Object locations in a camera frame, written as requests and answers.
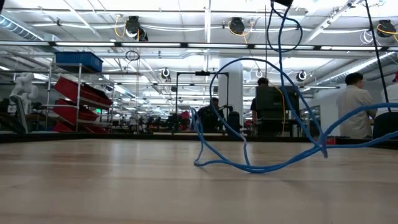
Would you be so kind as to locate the person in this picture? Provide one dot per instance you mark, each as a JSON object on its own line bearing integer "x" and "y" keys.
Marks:
{"x": 258, "y": 102}
{"x": 354, "y": 109}
{"x": 208, "y": 119}

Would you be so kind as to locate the blue plastic bin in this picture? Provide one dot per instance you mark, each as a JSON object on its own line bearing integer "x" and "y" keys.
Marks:
{"x": 77, "y": 60}

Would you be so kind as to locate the shelf rack with red bins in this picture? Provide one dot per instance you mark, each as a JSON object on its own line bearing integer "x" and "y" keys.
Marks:
{"x": 77, "y": 90}

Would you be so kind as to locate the black gantry frame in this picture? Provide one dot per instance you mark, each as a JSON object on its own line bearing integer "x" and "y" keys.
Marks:
{"x": 202, "y": 73}

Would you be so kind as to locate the silver ventilation duct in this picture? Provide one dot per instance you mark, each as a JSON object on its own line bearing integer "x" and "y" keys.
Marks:
{"x": 18, "y": 28}

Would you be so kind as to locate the white pillar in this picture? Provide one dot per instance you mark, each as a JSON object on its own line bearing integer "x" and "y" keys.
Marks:
{"x": 231, "y": 81}

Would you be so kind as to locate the small red block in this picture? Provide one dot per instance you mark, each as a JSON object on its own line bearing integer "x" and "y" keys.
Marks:
{"x": 331, "y": 141}

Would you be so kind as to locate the black equipment cabinet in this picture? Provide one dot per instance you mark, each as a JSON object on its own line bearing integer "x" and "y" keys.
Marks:
{"x": 273, "y": 98}

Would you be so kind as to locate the long ceiling light strip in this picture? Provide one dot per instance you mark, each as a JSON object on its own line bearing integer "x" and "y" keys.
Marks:
{"x": 155, "y": 44}

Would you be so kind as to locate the black cylinder stand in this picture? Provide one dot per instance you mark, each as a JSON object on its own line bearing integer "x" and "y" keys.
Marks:
{"x": 234, "y": 123}

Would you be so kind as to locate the dark office chair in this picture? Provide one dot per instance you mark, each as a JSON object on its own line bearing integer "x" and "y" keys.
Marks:
{"x": 385, "y": 124}

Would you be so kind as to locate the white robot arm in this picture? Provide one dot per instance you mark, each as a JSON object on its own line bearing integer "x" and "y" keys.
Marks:
{"x": 25, "y": 90}

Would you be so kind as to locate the background black robot arm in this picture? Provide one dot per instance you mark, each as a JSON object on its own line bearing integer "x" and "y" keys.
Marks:
{"x": 174, "y": 119}
{"x": 225, "y": 108}

